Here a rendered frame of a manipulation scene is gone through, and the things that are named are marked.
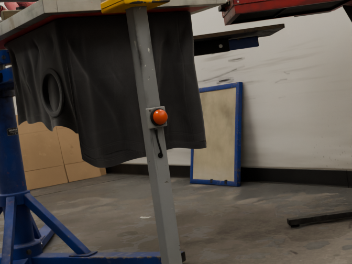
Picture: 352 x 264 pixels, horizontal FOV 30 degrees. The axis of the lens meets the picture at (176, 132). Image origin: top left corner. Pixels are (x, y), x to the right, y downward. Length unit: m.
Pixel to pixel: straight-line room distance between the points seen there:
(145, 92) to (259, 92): 3.07
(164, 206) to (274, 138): 2.99
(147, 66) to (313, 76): 2.69
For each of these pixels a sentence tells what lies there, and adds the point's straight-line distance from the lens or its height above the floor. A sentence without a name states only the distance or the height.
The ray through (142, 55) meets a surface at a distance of 1.62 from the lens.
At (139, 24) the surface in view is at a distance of 1.63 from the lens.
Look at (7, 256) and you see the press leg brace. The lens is 2.93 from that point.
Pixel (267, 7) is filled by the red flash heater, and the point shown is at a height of 1.02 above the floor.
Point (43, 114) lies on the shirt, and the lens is 2.08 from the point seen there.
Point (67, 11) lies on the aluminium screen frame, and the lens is 1.77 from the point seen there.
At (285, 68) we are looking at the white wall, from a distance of 4.42.
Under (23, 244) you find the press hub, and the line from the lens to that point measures 3.18.
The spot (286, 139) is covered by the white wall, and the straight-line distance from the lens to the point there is 4.49.
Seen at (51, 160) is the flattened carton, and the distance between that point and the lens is 6.63.
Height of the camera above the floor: 0.69
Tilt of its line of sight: 3 degrees down
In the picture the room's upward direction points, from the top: 8 degrees counter-clockwise
